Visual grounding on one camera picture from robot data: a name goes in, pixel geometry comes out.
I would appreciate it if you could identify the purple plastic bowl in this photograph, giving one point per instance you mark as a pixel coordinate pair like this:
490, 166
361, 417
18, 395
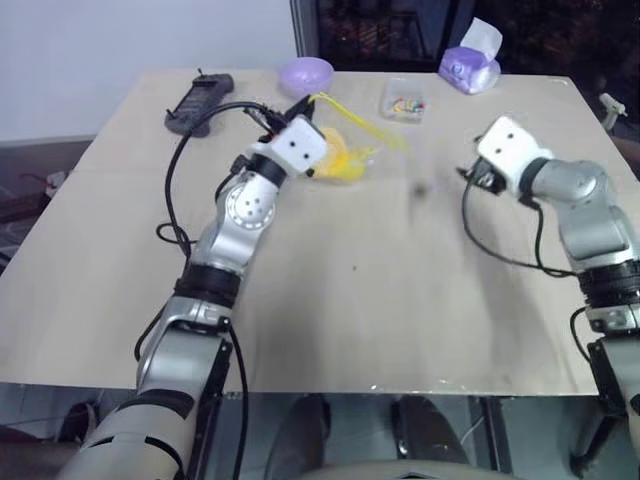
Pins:
305, 75

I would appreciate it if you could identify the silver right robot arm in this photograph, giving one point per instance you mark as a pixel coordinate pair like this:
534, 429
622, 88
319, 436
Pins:
595, 225

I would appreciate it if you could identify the dark grey remote controller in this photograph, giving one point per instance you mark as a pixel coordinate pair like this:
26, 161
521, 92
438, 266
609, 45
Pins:
200, 105

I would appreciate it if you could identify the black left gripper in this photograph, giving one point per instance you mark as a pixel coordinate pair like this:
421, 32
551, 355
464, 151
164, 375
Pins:
277, 122

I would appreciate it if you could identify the clear box of colourful clips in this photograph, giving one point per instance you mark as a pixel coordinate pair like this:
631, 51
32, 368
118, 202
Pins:
405, 102

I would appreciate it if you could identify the clear yellow-zip plastic bag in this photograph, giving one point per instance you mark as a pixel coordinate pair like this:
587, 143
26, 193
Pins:
350, 160

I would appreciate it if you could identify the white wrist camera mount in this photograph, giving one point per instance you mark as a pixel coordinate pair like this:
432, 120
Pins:
510, 147
300, 145

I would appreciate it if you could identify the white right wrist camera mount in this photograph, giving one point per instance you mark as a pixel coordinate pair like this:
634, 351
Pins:
510, 147

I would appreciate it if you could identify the purple tissue pack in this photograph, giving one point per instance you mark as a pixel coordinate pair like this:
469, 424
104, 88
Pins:
470, 67

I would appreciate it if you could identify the black table leg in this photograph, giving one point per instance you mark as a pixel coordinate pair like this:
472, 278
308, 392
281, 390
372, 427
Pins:
497, 435

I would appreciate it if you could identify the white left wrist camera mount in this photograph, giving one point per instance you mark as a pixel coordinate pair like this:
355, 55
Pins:
300, 145

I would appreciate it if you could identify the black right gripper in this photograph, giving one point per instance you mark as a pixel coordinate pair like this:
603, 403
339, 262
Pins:
487, 177

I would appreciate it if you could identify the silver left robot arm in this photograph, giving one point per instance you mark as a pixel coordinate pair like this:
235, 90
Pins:
235, 220

